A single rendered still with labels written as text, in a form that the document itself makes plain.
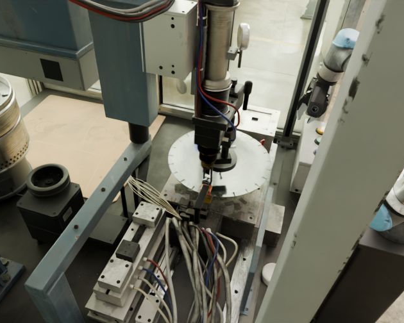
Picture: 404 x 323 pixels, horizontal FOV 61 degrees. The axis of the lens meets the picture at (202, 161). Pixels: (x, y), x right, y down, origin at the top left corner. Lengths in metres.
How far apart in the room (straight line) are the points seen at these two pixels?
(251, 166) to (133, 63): 0.54
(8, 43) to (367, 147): 0.85
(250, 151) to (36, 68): 0.66
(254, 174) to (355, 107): 0.89
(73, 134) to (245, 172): 0.81
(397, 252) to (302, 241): 1.06
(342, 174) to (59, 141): 1.40
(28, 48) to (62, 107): 0.87
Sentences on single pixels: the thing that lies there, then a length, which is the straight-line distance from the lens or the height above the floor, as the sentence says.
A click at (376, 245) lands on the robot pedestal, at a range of 1.29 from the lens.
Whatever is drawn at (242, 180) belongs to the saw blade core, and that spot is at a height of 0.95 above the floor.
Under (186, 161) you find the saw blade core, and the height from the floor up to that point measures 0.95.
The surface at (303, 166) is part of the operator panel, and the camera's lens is 1.25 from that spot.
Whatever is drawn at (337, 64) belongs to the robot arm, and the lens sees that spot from 1.13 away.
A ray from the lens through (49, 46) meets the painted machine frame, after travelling 0.88.
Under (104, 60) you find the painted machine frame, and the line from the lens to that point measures 0.73.
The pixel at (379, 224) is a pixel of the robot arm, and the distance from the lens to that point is 1.12.
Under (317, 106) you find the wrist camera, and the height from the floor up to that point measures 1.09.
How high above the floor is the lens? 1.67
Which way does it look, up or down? 42 degrees down
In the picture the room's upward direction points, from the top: 4 degrees clockwise
